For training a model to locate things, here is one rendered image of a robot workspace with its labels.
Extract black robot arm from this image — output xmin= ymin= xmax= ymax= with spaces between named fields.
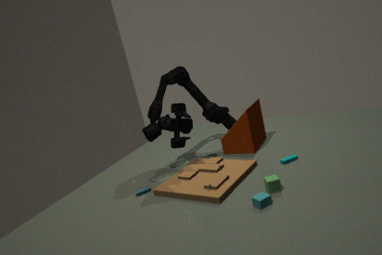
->
xmin=143 ymin=67 xmax=236 ymax=142

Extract green cube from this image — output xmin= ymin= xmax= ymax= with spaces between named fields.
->
xmin=263 ymin=174 xmax=282 ymax=194

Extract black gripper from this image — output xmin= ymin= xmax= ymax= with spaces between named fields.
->
xmin=163 ymin=103 xmax=191 ymax=148

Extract teal cube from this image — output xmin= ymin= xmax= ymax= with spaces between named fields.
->
xmin=251 ymin=192 xmax=273 ymax=210

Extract teal flat bar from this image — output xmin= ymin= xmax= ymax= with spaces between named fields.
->
xmin=135 ymin=186 xmax=151 ymax=197

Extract cyan rectangular block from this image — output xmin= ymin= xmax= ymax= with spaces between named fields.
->
xmin=280 ymin=154 xmax=298 ymax=164

